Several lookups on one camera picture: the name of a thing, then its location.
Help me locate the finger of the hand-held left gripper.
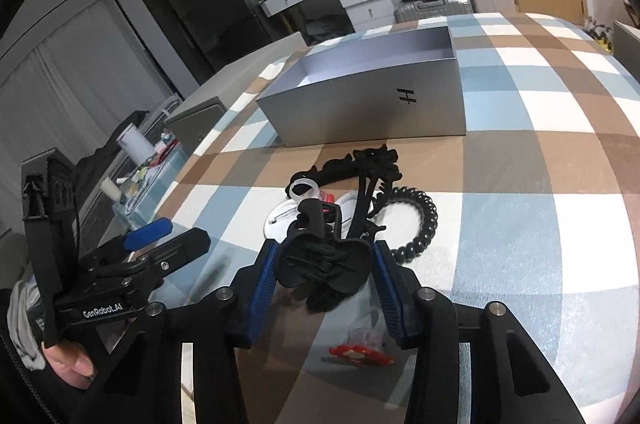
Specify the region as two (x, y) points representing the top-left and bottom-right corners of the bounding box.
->
(80, 217), (174, 275)
(125, 227), (212, 291)

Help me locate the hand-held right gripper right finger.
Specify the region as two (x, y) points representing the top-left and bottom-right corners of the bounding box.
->
(371, 239), (586, 424)

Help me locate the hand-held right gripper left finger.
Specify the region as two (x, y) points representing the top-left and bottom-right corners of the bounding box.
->
(87, 239), (281, 424)

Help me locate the red flower hair clip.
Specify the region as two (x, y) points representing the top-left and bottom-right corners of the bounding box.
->
(327, 326), (397, 367)

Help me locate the white round disc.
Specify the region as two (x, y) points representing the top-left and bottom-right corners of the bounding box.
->
(263, 194), (361, 239)

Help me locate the black spiral hair tie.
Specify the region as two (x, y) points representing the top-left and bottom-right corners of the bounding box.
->
(372, 187), (440, 264)

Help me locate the silver cardboard box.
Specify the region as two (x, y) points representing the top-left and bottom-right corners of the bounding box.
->
(256, 26), (468, 148)

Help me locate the person's left forearm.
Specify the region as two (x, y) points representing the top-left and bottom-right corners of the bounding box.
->
(0, 279), (51, 424)

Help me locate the person's left hand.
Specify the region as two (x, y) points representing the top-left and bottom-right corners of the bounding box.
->
(42, 339), (97, 390)

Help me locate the small white jar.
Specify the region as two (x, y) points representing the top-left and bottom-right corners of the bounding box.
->
(99, 178), (123, 205)

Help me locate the white bottle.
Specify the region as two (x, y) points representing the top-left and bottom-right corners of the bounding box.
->
(116, 123), (153, 165)

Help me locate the grey nightstand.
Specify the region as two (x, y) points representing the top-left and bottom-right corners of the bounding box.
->
(164, 96), (228, 155)

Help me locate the plaid bed sheet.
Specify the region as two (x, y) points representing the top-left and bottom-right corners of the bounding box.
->
(150, 11), (640, 424)

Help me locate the grey curtain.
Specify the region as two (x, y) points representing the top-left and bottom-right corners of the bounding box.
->
(0, 0), (183, 185)

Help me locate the black cabinet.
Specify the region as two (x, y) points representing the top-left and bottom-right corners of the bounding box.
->
(125, 0), (273, 85)

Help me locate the silver suitcase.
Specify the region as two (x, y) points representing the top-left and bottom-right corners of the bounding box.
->
(394, 0), (473, 24)

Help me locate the grey upholstered bench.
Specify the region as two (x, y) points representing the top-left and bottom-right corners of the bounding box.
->
(612, 19), (640, 80)

